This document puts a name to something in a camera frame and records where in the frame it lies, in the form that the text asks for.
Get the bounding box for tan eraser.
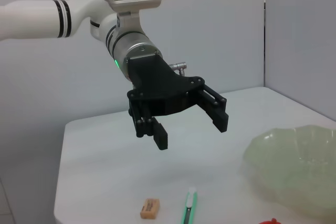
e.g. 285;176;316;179
140;198;161;221

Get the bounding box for green white utility knife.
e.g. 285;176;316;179
180;186;198;224

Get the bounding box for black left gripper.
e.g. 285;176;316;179
125;55;229;151

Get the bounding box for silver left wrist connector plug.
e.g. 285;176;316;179
169;62;189;77

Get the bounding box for translucent green fruit plate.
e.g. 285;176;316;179
243;126;336;219

